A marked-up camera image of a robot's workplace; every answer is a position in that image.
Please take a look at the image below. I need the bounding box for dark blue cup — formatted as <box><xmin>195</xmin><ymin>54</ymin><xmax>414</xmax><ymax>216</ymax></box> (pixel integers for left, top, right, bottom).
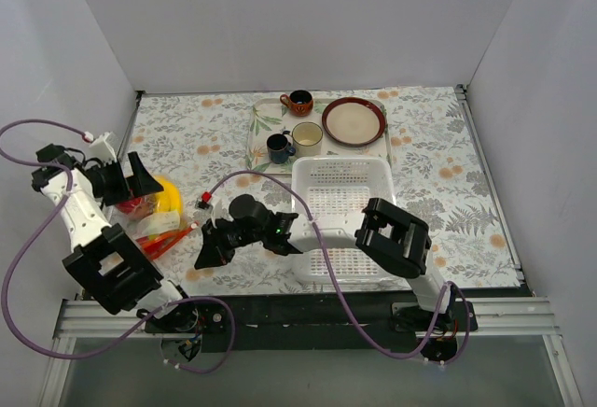
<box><xmin>266</xmin><ymin>133</ymin><xmax>296</xmax><ymax>164</ymax></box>

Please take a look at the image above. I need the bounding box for yellow fake banana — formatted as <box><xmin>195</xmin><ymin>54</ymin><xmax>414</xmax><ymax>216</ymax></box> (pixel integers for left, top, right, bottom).
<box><xmin>151</xmin><ymin>175</ymin><xmax>183</xmax><ymax>233</ymax></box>

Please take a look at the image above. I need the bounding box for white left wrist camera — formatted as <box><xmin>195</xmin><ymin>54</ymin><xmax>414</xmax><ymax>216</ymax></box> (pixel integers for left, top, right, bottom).
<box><xmin>89</xmin><ymin>132</ymin><xmax>118</xmax><ymax>164</ymax></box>

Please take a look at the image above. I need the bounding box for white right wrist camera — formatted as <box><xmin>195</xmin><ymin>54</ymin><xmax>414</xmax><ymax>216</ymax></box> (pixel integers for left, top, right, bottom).
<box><xmin>195</xmin><ymin>191</ymin><xmax>225</xmax><ymax>228</ymax></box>

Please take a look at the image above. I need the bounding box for cream mug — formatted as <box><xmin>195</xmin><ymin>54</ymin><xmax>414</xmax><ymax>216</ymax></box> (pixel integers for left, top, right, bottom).
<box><xmin>291</xmin><ymin>122</ymin><xmax>324</xmax><ymax>158</ymax></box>

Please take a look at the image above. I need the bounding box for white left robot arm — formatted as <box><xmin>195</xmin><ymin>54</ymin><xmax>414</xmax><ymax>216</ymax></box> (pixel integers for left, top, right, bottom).
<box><xmin>32</xmin><ymin>144</ymin><xmax>199</xmax><ymax>332</ymax></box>

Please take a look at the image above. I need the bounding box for clear zip top bag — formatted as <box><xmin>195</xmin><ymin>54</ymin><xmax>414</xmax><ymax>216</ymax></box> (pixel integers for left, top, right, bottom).
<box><xmin>116</xmin><ymin>175</ymin><xmax>199</xmax><ymax>260</ymax></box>

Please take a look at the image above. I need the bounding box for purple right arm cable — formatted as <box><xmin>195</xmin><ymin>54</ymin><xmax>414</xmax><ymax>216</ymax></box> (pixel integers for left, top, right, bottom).
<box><xmin>207</xmin><ymin>171</ymin><xmax>472</xmax><ymax>361</ymax></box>

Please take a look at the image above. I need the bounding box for brown orange cup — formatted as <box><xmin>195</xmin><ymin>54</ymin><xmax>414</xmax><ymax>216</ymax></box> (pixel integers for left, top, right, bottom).
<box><xmin>279</xmin><ymin>90</ymin><xmax>314</xmax><ymax>117</ymax></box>

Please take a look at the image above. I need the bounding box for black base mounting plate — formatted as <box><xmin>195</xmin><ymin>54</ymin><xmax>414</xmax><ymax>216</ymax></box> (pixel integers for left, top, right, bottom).
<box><xmin>144</xmin><ymin>290</ymin><xmax>478</xmax><ymax>353</ymax></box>

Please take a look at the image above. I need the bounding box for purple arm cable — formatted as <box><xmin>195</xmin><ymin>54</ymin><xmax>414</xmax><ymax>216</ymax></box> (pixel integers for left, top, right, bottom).
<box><xmin>207</xmin><ymin>171</ymin><xmax>472</xmax><ymax>361</ymax></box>
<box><xmin>0</xmin><ymin>119</ymin><xmax>237</xmax><ymax>374</ymax></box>

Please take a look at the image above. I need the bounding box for white plastic basket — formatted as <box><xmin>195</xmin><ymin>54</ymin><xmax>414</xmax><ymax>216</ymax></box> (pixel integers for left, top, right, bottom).
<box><xmin>290</xmin><ymin>156</ymin><xmax>396</xmax><ymax>286</ymax></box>

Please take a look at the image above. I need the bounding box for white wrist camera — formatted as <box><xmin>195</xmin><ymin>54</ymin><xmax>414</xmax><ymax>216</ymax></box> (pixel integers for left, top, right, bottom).
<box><xmin>195</xmin><ymin>191</ymin><xmax>225</xmax><ymax>228</ymax></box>
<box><xmin>89</xmin><ymin>132</ymin><xmax>118</xmax><ymax>164</ymax></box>

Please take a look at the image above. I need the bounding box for aluminium frame rail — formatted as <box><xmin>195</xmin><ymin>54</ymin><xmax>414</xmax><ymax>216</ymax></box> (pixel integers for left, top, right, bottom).
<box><xmin>472</xmin><ymin>297</ymin><xmax>561</xmax><ymax>336</ymax></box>

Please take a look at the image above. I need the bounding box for floral serving tray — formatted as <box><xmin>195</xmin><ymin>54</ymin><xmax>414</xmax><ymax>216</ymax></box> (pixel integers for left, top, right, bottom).
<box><xmin>245</xmin><ymin>96</ymin><xmax>392</xmax><ymax>175</ymax></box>

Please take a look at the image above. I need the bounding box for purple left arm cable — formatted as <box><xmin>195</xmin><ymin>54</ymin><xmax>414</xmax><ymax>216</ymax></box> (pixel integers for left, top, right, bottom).
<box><xmin>0</xmin><ymin>119</ymin><xmax>237</xmax><ymax>374</ymax></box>

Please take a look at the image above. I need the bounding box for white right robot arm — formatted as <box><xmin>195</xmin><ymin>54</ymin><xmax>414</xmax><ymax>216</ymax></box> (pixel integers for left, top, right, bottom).
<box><xmin>194</xmin><ymin>194</ymin><xmax>456</xmax><ymax>330</ymax></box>

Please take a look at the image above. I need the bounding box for red fake apple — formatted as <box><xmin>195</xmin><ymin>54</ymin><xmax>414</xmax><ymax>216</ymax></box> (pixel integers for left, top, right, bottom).
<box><xmin>116</xmin><ymin>197</ymin><xmax>145</xmax><ymax>217</ymax></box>

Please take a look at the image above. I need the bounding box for floral tablecloth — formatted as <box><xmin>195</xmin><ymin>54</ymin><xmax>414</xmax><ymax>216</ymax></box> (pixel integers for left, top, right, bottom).
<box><xmin>129</xmin><ymin>87</ymin><xmax>522</xmax><ymax>296</ymax></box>

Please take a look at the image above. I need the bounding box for red rimmed cream plate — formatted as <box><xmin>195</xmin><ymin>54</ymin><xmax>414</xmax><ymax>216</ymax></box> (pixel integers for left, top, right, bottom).
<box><xmin>321</xmin><ymin>96</ymin><xmax>387</xmax><ymax>147</ymax></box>

